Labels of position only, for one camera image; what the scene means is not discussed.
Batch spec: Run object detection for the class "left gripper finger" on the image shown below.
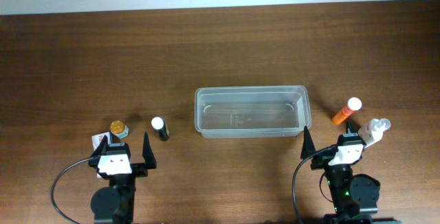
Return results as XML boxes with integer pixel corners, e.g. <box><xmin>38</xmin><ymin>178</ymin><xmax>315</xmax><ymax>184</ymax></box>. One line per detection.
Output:
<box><xmin>91</xmin><ymin>135</ymin><xmax>108</xmax><ymax>157</ymax></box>
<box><xmin>142</xmin><ymin>132</ymin><xmax>157</xmax><ymax>169</ymax></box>

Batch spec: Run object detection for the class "white pump bottle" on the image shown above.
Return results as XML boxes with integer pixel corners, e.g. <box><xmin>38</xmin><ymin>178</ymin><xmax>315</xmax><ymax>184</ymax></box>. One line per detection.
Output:
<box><xmin>357</xmin><ymin>118</ymin><xmax>391</xmax><ymax>147</ymax></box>

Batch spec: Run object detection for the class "orange tube white cap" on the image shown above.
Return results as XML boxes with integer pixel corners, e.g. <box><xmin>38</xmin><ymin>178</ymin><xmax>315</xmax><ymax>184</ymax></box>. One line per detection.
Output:
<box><xmin>332</xmin><ymin>97</ymin><xmax>362</xmax><ymax>125</ymax></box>

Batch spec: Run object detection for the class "gold lid small jar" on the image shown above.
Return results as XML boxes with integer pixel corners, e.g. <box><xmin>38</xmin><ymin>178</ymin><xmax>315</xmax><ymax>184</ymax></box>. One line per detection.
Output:
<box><xmin>110</xmin><ymin>120</ymin><xmax>129</xmax><ymax>139</ymax></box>

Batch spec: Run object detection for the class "black bottle white cap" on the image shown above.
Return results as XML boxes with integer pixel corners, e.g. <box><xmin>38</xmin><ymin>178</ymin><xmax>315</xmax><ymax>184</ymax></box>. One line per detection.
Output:
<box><xmin>151</xmin><ymin>117</ymin><xmax>170</xmax><ymax>142</ymax></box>

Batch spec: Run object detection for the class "white blue medicine box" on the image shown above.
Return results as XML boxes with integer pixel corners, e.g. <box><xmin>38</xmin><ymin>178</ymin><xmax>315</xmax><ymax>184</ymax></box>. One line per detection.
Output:
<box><xmin>88</xmin><ymin>131</ymin><xmax>113</xmax><ymax>179</ymax></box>

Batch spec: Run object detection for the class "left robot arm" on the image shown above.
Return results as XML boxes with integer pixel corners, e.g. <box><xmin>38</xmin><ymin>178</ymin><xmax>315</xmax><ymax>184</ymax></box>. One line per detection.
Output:
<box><xmin>88</xmin><ymin>133</ymin><xmax>157</xmax><ymax>223</ymax></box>

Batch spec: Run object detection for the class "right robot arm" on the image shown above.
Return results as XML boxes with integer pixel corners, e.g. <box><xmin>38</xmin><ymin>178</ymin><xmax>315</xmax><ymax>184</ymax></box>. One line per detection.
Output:
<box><xmin>292</xmin><ymin>124</ymin><xmax>399</xmax><ymax>224</ymax></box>

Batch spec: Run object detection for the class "clear plastic container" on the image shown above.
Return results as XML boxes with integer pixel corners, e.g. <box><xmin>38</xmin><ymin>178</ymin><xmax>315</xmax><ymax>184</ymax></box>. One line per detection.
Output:
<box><xmin>195</xmin><ymin>85</ymin><xmax>312</xmax><ymax>139</ymax></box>

